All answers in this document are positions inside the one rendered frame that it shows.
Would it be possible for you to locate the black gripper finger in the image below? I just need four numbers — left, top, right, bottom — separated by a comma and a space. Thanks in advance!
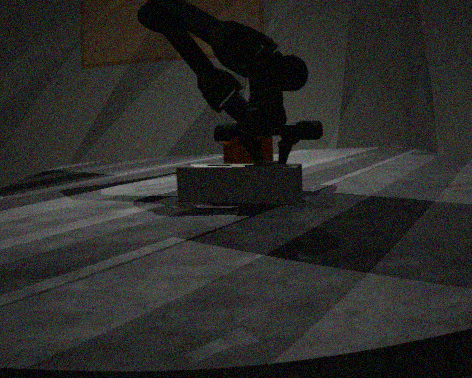
278, 139, 300, 164
237, 138, 263, 164

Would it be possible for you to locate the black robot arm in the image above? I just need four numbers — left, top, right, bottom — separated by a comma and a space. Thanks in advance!
137, 0, 308, 137

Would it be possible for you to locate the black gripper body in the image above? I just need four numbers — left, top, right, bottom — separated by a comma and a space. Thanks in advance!
214, 91, 323, 142

